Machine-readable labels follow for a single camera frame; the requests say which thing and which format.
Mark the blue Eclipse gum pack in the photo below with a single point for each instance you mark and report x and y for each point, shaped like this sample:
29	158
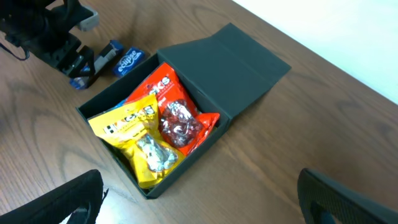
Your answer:
128	61

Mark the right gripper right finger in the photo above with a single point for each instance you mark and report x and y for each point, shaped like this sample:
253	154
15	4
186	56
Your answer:
323	200

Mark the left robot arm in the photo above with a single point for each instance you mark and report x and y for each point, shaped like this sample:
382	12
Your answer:
9	23

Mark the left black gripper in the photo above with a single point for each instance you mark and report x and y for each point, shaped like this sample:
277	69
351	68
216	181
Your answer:
45	33

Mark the dark blue chocolate bar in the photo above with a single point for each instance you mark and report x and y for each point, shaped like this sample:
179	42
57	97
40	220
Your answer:
108	54

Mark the yellow candy bag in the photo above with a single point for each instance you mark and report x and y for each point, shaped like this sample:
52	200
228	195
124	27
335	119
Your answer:
134	130

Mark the red Hacks candy bag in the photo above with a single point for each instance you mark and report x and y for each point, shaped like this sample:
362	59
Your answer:
181	124

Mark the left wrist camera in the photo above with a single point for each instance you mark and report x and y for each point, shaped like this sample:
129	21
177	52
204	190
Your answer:
90	22

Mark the dark green open box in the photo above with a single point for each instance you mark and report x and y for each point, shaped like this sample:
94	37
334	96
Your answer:
223	73

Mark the long blue snack bar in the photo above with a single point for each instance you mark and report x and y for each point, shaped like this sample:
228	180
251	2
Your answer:
120	104

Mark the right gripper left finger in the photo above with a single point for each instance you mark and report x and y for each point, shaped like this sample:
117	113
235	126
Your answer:
77	201

